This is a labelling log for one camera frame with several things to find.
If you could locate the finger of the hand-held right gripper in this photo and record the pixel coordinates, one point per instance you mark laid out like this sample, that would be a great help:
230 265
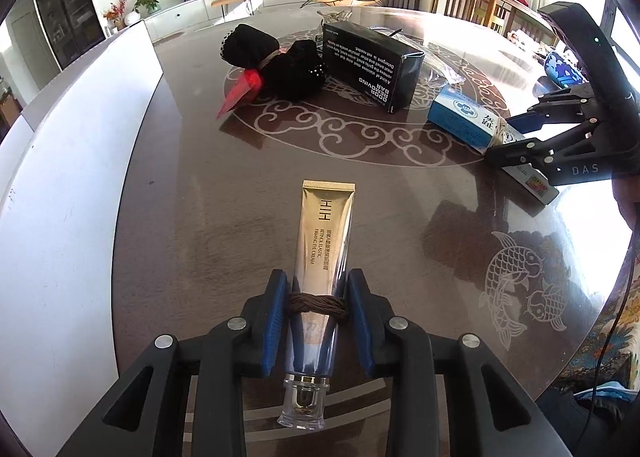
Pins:
515 152
520 124

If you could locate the black plush toy red ribbon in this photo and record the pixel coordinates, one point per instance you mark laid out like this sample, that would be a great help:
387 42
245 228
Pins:
295 72

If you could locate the bag of cotton swabs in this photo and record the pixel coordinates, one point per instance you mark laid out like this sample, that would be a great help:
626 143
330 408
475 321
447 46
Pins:
442 69

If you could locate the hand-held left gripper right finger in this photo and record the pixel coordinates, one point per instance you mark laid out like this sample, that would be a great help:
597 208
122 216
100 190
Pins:
360 317

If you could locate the dark display cabinet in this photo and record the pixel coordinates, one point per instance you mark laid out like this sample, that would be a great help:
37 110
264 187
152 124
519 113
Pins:
70 2

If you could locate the black cardboard box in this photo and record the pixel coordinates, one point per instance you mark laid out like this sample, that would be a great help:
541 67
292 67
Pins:
360 57

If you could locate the patterned wooden desk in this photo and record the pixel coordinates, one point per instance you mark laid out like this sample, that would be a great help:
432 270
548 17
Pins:
200 187

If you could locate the person's patterned clothing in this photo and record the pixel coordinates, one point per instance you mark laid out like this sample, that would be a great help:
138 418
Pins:
615 362

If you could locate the blue white medicine box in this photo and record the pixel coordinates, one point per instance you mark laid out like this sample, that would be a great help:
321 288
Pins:
460 112

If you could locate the red flower bouquet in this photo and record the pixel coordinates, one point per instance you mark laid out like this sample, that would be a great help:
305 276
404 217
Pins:
116 12

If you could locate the white round vase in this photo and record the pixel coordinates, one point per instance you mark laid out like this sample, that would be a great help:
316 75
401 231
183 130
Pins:
132 18

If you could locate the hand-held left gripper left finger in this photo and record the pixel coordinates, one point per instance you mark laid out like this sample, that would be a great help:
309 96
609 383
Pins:
272 322

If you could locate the person's right forearm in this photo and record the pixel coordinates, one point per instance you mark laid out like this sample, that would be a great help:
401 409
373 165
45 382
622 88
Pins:
627 202

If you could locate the gold cream tube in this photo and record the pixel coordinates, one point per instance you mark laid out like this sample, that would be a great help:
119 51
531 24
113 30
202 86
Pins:
320 227

